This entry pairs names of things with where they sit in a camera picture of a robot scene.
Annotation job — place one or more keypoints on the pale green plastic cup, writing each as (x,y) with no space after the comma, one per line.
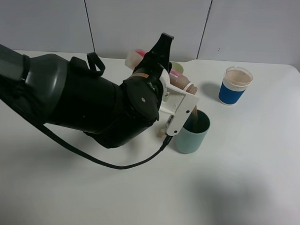
(177,69)

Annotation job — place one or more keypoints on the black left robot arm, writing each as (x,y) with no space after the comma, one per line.
(73,93)

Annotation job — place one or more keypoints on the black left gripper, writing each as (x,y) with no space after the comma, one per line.
(143,90)

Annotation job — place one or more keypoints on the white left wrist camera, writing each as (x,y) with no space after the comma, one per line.
(177,103)

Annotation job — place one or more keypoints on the clear plastic beverage bottle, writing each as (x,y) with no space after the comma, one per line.
(177,79)

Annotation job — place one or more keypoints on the blue sleeved paper cup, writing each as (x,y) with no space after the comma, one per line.
(234,84)

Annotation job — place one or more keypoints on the brown beverage spill puddle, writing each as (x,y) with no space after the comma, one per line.
(161,133)

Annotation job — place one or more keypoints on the teal plastic cup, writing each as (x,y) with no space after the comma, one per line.
(192,133)

